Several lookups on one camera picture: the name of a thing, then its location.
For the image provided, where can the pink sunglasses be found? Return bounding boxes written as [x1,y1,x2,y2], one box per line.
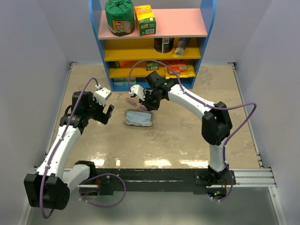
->
[125,98,147,111]

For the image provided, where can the light blue cleaning cloth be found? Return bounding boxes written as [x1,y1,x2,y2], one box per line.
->
[125,110,152,125]

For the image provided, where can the patterned sunglasses case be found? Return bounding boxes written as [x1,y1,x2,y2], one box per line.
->
[123,108,155,128]

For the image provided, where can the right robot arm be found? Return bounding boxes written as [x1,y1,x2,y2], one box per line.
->
[140,72,233,186]

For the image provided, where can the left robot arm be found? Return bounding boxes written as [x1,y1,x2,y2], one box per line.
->
[24,88,114,210]

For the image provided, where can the small green box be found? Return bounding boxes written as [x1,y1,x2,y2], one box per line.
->
[146,60,160,71]

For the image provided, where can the teal tissue packs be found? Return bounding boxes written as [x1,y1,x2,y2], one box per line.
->
[112,78,136,86]

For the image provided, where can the orange box on shelf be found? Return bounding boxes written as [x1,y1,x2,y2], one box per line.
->
[166,60,187,75]

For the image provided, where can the orange packet left shelf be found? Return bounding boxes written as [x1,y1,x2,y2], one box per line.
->
[112,60,136,68]

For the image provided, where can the yellow snack bag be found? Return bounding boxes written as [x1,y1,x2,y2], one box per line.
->
[164,65,196,79]

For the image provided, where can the black labelled can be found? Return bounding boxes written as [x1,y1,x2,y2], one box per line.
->
[154,37,174,53]

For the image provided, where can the silver foil pouch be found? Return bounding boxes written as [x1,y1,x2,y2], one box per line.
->
[173,37,190,57]

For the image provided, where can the blue shelf unit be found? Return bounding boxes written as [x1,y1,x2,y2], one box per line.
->
[88,0,217,91]

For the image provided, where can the orange green sponge box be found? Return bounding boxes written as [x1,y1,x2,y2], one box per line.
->
[135,5,157,37]

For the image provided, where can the green toilet paper pack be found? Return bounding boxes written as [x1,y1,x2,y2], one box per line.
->
[105,0,135,37]

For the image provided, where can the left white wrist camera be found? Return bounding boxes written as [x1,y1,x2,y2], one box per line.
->
[93,84,112,106]

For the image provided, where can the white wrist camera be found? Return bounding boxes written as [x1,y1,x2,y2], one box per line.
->
[129,84,145,101]
[93,84,112,106]

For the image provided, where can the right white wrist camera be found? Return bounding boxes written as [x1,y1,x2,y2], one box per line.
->
[129,84,145,101]

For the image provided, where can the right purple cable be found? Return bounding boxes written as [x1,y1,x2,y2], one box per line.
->
[128,60,257,202]

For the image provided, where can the purple cable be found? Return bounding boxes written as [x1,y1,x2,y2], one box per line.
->
[128,60,257,202]
[39,77,100,219]

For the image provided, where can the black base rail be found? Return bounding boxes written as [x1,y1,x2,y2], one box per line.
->
[81,168,236,195]

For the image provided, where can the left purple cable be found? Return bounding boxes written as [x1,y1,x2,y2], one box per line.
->
[39,77,100,219]

